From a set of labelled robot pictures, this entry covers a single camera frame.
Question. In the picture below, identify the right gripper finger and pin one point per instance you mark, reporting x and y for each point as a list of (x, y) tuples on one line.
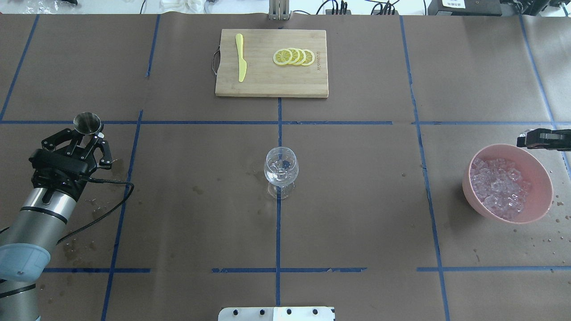
[(559, 140)]

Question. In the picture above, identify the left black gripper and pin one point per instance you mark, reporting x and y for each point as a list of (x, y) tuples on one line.
[(79, 154)]

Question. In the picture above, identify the steel jigger measuring cup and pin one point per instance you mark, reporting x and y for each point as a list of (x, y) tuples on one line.
[(88, 125)]

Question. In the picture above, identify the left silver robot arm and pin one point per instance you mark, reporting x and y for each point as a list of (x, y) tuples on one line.
[(27, 245)]

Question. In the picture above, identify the pile of clear ice cubes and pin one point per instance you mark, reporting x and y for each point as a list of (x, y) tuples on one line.
[(499, 185)]

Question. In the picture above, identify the clear wine glass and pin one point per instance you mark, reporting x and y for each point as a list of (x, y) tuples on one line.
[(281, 172)]

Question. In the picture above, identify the pink bowl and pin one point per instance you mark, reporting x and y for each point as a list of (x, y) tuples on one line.
[(541, 192)]

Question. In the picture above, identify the yellow plastic knife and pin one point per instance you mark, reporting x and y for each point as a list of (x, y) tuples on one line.
[(242, 64)]

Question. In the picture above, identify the bamboo cutting board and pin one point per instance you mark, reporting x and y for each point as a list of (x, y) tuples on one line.
[(266, 79)]

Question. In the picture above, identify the lemon slice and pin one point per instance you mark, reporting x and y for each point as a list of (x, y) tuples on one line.
[(283, 57), (301, 57), (294, 55), (309, 57)]

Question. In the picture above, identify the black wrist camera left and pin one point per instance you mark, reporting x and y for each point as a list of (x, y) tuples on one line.
[(42, 159)]

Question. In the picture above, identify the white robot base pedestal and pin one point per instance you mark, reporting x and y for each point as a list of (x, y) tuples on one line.
[(287, 313)]

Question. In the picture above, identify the aluminium frame post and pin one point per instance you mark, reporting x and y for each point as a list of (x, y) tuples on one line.
[(279, 10)]

